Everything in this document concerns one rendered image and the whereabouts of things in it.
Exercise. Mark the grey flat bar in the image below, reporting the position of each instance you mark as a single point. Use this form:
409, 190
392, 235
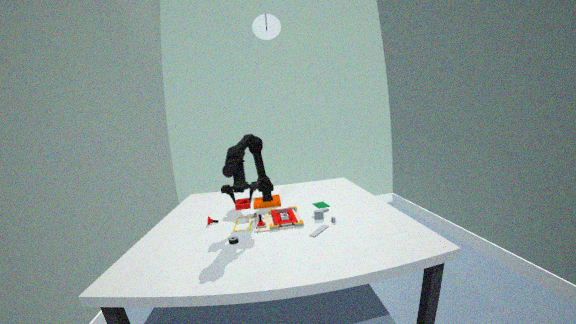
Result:
319, 230

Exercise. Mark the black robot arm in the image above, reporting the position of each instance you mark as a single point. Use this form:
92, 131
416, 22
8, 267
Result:
234, 165

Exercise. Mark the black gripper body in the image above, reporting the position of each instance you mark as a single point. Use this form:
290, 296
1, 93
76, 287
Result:
227, 188

